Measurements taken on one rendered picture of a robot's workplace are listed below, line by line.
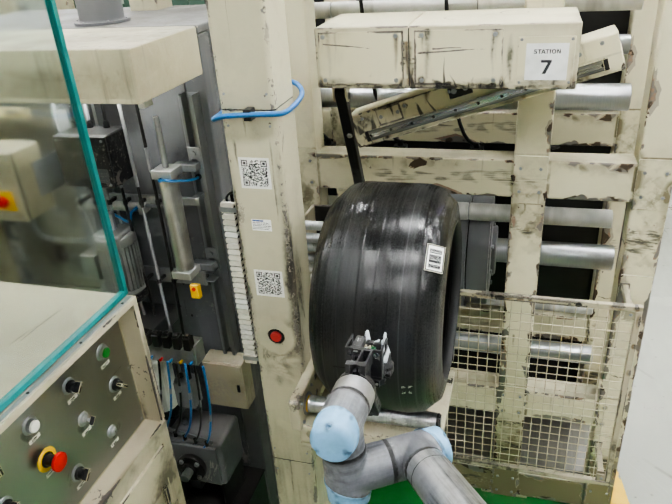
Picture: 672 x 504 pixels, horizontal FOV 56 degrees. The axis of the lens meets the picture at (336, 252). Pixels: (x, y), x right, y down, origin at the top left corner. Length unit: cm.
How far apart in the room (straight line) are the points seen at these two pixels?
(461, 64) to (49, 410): 116
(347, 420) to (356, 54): 90
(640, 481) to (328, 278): 184
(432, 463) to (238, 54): 88
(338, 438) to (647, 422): 226
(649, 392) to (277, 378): 202
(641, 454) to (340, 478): 204
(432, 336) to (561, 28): 72
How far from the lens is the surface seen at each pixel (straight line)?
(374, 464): 111
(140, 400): 172
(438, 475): 104
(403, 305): 131
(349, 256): 135
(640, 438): 306
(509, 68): 155
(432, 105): 172
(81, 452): 156
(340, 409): 105
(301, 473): 198
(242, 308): 167
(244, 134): 144
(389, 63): 157
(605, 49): 168
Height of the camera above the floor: 201
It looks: 27 degrees down
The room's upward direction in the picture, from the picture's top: 4 degrees counter-clockwise
